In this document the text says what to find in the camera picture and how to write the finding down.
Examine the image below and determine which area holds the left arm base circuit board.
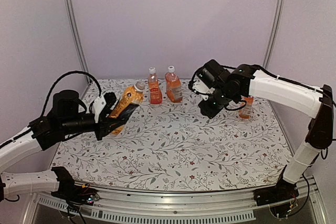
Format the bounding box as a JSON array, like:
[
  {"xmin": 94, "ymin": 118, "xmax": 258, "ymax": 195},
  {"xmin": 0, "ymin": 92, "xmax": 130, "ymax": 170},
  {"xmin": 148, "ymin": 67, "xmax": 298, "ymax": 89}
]
[{"xmin": 66, "ymin": 183, "xmax": 100, "ymax": 206}]

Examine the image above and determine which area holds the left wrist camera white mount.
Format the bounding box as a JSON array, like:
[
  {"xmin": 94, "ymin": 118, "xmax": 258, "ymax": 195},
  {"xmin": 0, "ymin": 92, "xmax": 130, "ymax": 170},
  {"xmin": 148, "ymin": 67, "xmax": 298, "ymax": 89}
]
[{"xmin": 90, "ymin": 92, "xmax": 117, "ymax": 123}]

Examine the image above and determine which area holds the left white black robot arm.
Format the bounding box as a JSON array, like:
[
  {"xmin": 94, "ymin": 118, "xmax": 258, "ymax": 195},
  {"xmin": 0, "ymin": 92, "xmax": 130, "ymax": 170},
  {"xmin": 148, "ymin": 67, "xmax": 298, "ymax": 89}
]
[{"xmin": 1, "ymin": 90, "xmax": 127, "ymax": 205}]

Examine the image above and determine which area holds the floral patterned table mat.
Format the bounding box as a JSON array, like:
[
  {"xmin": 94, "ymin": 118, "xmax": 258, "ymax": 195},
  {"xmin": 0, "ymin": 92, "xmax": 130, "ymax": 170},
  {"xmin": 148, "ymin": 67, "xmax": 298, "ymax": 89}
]
[{"xmin": 51, "ymin": 80, "xmax": 292, "ymax": 191}]

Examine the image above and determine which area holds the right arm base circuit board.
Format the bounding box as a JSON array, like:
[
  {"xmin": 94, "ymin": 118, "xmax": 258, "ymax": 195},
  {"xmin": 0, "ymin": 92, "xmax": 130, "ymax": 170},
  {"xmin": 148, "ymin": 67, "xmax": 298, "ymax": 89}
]
[{"xmin": 269, "ymin": 194, "xmax": 299, "ymax": 219}]

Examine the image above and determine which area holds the black-label orange drink bottle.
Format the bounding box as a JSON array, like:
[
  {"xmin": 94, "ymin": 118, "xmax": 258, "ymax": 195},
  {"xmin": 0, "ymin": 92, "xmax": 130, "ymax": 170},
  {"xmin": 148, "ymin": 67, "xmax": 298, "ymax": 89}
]
[{"xmin": 109, "ymin": 81, "xmax": 145, "ymax": 123}]

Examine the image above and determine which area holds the aluminium frame post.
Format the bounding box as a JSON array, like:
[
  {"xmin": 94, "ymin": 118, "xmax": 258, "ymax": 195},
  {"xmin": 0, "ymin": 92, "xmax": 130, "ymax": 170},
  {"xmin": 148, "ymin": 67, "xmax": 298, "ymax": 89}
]
[
  {"xmin": 64, "ymin": 0, "xmax": 89, "ymax": 72},
  {"xmin": 262, "ymin": 0, "xmax": 285, "ymax": 69}
]

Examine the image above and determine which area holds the right aluminium frame post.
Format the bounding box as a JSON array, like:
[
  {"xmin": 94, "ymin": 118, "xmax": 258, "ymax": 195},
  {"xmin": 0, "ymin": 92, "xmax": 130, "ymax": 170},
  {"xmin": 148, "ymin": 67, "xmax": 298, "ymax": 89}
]
[{"xmin": 262, "ymin": 0, "xmax": 285, "ymax": 69}]

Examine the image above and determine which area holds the slim red-label tea bottle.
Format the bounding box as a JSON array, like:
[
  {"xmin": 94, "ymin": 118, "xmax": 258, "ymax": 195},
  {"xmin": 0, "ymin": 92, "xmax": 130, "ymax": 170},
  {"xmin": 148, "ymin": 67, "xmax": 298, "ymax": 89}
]
[{"xmin": 148, "ymin": 67, "xmax": 162, "ymax": 105}]

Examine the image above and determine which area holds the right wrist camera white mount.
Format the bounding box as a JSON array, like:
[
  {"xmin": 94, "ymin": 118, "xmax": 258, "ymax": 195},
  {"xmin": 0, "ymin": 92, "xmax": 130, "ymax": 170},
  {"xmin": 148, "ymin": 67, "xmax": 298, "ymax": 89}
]
[{"xmin": 188, "ymin": 79, "xmax": 214, "ymax": 97}]

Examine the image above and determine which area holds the wide orange tea bottle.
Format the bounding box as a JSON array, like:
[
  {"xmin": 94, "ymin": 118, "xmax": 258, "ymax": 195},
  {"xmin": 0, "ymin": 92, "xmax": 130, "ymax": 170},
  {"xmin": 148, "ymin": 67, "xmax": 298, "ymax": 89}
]
[{"xmin": 239, "ymin": 96, "xmax": 254, "ymax": 119}]

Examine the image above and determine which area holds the orange grey-label tea bottle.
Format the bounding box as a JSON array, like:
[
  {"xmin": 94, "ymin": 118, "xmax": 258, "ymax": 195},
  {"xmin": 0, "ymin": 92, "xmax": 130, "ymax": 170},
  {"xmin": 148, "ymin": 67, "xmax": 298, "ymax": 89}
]
[{"xmin": 165, "ymin": 66, "xmax": 183, "ymax": 103}]

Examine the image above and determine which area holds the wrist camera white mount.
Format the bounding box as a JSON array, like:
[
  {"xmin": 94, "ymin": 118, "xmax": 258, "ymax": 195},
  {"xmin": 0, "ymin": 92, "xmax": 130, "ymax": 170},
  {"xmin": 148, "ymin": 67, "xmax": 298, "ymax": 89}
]
[
  {"xmin": 188, "ymin": 79, "xmax": 214, "ymax": 97},
  {"xmin": 90, "ymin": 92, "xmax": 117, "ymax": 123}
]

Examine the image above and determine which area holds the left aluminium frame post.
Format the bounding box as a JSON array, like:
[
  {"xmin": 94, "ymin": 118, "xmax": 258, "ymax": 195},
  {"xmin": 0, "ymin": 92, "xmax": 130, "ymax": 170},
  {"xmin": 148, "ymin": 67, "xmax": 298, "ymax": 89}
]
[{"xmin": 64, "ymin": 0, "xmax": 89, "ymax": 72}]

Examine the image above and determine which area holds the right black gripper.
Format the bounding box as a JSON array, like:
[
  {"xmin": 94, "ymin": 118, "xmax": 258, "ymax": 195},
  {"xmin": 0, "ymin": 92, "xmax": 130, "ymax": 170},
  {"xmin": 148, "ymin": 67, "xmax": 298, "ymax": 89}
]
[{"xmin": 197, "ymin": 84, "xmax": 236, "ymax": 120}]

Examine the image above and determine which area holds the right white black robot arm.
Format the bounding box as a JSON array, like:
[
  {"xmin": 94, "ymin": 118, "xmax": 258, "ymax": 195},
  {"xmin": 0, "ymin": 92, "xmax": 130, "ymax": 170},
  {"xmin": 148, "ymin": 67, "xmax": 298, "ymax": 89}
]
[{"xmin": 188, "ymin": 59, "xmax": 335, "ymax": 206}]

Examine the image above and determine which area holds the front aluminium rail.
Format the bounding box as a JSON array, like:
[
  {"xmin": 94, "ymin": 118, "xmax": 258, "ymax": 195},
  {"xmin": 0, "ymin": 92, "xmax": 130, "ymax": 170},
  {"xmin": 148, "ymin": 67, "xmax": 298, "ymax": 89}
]
[{"xmin": 23, "ymin": 176, "xmax": 329, "ymax": 223}]

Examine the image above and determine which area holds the left black braided cable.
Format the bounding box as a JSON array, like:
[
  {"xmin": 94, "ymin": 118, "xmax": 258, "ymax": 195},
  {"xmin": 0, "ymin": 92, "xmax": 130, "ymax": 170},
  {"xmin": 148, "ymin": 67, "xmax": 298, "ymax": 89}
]
[{"xmin": 40, "ymin": 70, "xmax": 103, "ymax": 117}]

